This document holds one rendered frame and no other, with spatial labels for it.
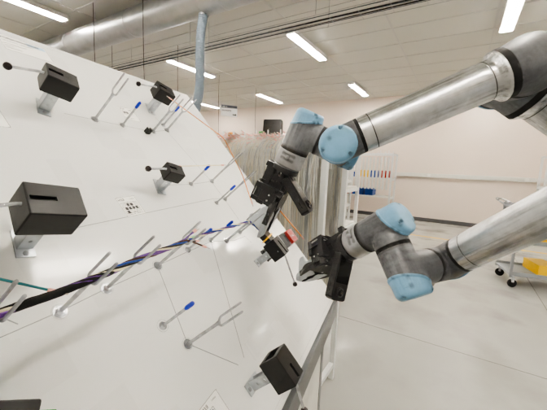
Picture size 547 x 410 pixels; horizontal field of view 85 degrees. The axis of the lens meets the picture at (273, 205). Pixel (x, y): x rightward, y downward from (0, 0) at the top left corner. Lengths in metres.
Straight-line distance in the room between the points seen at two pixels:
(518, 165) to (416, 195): 2.24
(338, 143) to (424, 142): 8.34
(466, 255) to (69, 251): 0.71
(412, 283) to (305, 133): 0.41
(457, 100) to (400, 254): 0.31
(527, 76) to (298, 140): 0.44
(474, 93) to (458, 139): 8.21
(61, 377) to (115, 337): 0.08
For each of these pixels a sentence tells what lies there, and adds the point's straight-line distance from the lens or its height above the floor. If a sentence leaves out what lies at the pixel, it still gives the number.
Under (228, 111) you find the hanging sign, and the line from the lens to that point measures 8.79.
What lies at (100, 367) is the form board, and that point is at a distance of 0.52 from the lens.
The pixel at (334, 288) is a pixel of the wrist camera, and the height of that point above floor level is 1.07.
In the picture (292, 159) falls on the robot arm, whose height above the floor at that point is 1.37.
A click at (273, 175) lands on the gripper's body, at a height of 1.33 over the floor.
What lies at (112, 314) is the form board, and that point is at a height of 1.12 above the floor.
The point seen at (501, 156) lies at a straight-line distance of 8.90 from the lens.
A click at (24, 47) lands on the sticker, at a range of 0.97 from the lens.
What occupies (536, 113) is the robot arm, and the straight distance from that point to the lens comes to 0.88.
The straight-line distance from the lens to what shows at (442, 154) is 8.88.
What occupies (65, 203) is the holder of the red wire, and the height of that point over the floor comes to 1.29.
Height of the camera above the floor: 1.36
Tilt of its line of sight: 8 degrees down
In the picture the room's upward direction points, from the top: 2 degrees clockwise
